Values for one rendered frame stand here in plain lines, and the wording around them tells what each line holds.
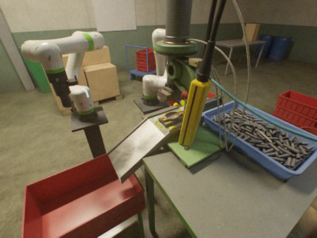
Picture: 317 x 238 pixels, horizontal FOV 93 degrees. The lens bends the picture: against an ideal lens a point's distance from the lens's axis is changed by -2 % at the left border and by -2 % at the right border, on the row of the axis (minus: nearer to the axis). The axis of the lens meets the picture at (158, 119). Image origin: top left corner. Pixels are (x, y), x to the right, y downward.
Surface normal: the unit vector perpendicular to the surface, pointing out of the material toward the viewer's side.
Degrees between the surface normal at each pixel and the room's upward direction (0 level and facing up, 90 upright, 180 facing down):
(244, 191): 0
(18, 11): 90
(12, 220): 0
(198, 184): 0
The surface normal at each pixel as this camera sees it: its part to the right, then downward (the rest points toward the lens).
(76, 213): 0.00, -0.83
